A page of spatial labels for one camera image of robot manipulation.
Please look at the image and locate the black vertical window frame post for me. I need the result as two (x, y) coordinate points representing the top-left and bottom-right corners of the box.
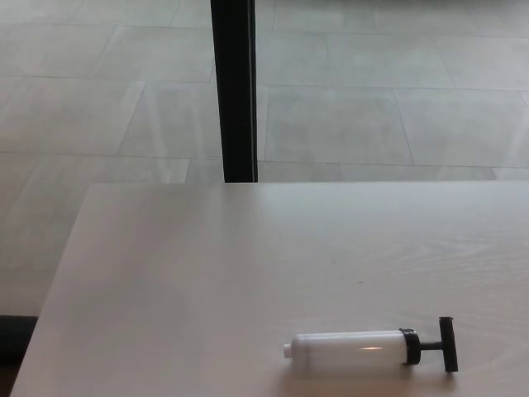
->
(209, 0), (260, 184)

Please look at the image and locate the white air pump black handle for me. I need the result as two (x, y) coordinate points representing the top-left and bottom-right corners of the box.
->
(283, 316), (460, 373)

